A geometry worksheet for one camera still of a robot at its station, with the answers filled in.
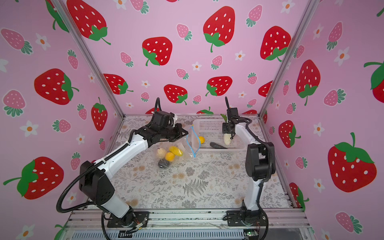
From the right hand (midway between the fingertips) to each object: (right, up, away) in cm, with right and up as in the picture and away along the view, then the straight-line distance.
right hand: (228, 127), depth 98 cm
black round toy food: (-40, -21, -12) cm, 47 cm away
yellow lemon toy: (-17, -8, +6) cm, 20 cm away
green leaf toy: (-3, +7, -4) cm, 8 cm away
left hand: (-24, -2, -19) cm, 31 cm away
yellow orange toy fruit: (-38, -18, -8) cm, 42 cm away
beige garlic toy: (-43, -16, -6) cm, 46 cm away
